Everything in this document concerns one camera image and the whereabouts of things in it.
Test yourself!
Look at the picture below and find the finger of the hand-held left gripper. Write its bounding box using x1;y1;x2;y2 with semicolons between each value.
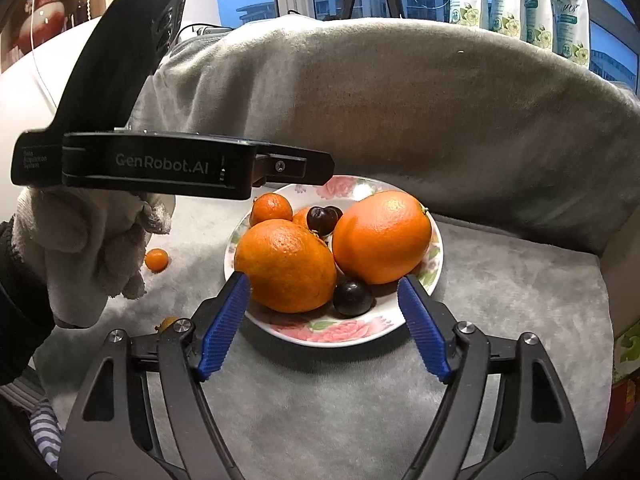
252;146;335;184

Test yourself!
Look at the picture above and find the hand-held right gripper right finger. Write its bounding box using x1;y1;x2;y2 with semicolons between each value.
397;275;586;480

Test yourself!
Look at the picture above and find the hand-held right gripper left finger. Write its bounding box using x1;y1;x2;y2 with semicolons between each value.
57;272;251;480

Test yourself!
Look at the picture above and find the dark cherry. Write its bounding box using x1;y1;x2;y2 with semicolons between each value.
333;279;374;317
306;205;344;237

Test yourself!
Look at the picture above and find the floral white plate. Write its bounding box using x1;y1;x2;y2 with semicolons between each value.
223;175;445;347

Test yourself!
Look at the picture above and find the large rough orange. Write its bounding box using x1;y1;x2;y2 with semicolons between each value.
234;219;338;314

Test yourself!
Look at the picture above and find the large smooth orange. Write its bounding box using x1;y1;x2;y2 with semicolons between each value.
331;191;433;286

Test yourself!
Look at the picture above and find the person's left hand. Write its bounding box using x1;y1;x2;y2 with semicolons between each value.
12;187;176;328

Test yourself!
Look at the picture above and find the grey sofa back cushion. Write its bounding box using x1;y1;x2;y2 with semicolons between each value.
125;14;640;256

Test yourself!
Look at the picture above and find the grey sofa seat cushion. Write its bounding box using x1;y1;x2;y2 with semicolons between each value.
35;195;616;480

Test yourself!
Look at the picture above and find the striped cloth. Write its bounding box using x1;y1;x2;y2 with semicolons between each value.
30;400;63;471

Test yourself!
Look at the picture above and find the colourful box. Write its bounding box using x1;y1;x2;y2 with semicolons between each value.
612;320;640;411

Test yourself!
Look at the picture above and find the black cable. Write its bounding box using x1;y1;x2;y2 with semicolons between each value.
177;22;231;38

